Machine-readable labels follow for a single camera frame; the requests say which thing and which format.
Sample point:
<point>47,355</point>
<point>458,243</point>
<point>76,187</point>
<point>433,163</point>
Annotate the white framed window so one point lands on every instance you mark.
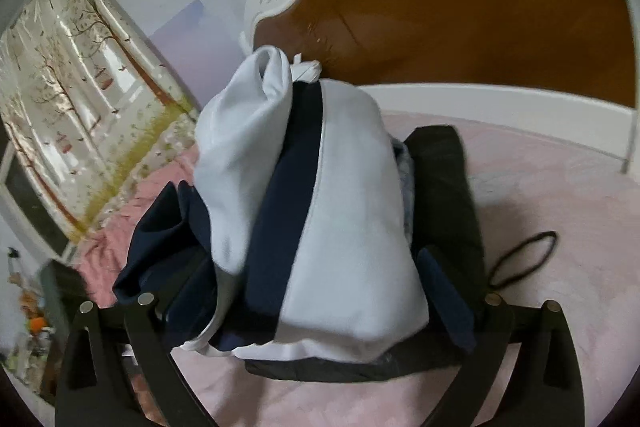
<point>30,207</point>

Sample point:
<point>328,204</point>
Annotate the pink quilt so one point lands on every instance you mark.
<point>130,217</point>

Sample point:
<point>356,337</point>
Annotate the black folded garment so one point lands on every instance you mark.
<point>445,207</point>

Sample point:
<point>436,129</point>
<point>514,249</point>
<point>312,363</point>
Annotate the bed with pink sheet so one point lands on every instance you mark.
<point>550,207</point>

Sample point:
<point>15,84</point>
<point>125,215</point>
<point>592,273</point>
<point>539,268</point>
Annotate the white and navy varsity jacket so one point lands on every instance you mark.
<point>350,232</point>

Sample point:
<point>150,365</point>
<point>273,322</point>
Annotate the tree print curtain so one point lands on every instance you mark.
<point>75,97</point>

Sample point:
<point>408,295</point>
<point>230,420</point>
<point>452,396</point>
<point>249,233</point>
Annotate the orange plush toy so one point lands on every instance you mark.
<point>35,314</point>

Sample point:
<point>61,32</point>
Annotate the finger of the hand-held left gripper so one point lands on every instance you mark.
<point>450,302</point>
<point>145,347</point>

